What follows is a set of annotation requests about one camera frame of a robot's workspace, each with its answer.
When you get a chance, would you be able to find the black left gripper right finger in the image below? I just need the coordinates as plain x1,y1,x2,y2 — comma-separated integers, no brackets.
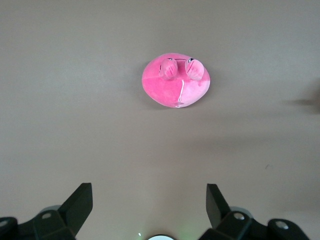
199,183,311,240

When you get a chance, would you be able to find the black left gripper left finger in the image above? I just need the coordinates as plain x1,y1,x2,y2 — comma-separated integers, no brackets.
0,182,93,240

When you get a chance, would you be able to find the pink round plush toy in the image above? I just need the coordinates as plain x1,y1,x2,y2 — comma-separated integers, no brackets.
141,52,211,109

